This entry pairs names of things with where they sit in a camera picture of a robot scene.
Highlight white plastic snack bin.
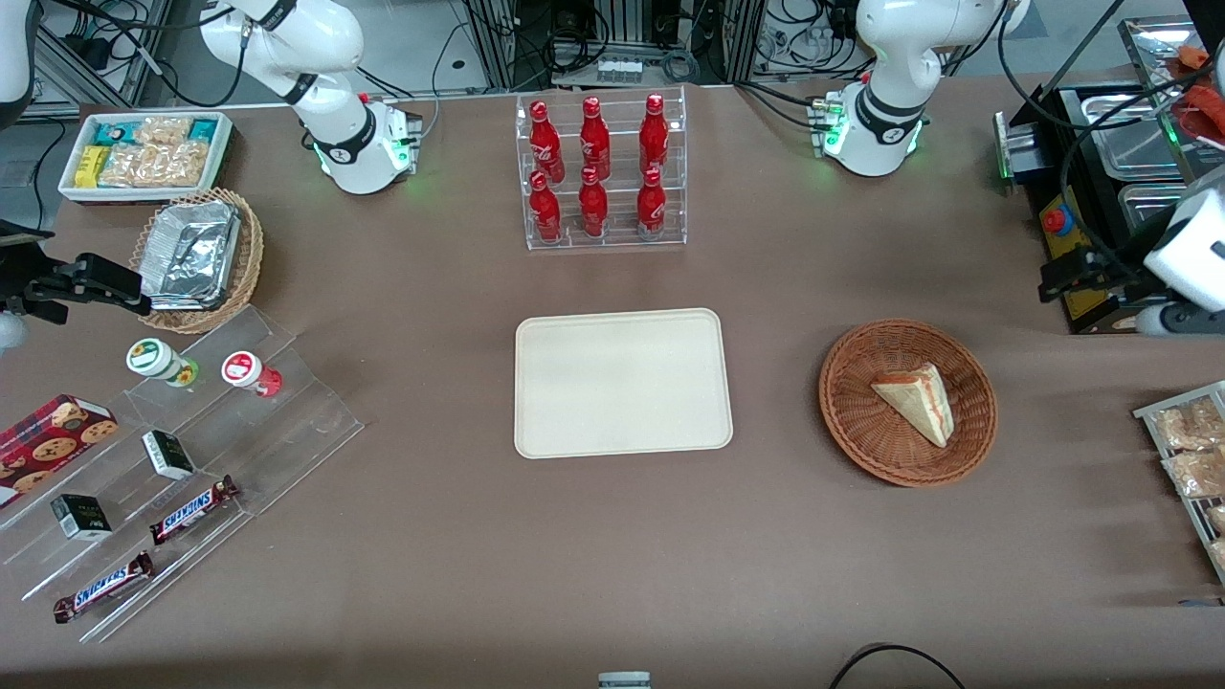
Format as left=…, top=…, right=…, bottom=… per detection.
left=57, top=111, right=235, bottom=206

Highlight large clear cracker bag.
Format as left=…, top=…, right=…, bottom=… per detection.
left=99, top=142, right=209, bottom=189

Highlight clear acrylic stepped shelf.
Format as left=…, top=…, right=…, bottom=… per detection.
left=0, top=304, right=366, bottom=644

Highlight beige plastic tray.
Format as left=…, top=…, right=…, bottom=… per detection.
left=514, top=307, right=735, bottom=460

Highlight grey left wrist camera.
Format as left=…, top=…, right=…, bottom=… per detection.
left=1136, top=300, right=1225, bottom=337

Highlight black food warmer appliance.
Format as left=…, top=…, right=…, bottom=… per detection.
left=992, top=14, right=1225, bottom=336

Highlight Snickers chocolate bar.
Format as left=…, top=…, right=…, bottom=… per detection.
left=148, top=476, right=240, bottom=546
left=53, top=551, right=155, bottom=625

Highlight small black box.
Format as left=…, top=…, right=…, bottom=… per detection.
left=50, top=494, right=113, bottom=542
left=142, top=430, right=196, bottom=481

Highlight grey box with green light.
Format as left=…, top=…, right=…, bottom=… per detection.
left=992, top=110, right=1054, bottom=189

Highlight black cable loop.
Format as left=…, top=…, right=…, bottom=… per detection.
left=828, top=643, right=968, bottom=689

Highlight stacked aluminium foil containers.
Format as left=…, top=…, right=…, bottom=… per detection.
left=141, top=200, right=241, bottom=311

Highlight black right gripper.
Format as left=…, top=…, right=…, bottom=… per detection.
left=0, top=253, right=154, bottom=324

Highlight red cola bottle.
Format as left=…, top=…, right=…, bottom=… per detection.
left=639, top=93, right=670, bottom=175
left=578, top=167, right=610, bottom=239
left=580, top=96, right=612, bottom=181
left=529, top=170, right=563, bottom=243
left=636, top=167, right=667, bottom=240
left=529, top=100, right=566, bottom=185

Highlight clear acrylic bottle rack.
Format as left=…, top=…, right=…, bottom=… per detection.
left=515, top=85, right=688, bottom=252

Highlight large stainless steel pan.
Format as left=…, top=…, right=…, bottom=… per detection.
left=1118, top=182, right=1197, bottom=240

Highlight aluminium frame structure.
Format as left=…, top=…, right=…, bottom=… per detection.
left=464, top=0, right=767, bottom=89

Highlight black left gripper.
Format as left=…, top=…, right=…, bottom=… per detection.
left=1039, top=246, right=1155, bottom=307

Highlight small stainless steel pan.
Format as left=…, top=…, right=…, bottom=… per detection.
left=1081, top=91, right=1192, bottom=183

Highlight red lid snack cup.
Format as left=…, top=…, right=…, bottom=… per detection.
left=221, top=351, right=283, bottom=398

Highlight triangular sandwich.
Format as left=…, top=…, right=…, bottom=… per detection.
left=870, top=363, right=956, bottom=449

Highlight round brown wicker basket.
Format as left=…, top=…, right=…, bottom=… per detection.
left=818, top=319, right=999, bottom=489

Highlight red sausage food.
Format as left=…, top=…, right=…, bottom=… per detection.
left=1172, top=43, right=1225, bottom=146

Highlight light wicker basket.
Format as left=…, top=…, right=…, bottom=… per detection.
left=129, top=188, right=265, bottom=335

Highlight green lid snack cup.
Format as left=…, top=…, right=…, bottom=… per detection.
left=125, top=339, right=200, bottom=388

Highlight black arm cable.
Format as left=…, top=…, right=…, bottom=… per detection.
left=995, top=0, right=1225, bottom=280

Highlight small clear cracker bag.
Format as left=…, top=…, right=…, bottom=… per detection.
left=134, top=116, right=192, bottom=146

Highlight red cookie box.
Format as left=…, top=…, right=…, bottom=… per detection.
left=0, top=394, right=120, bottom=510

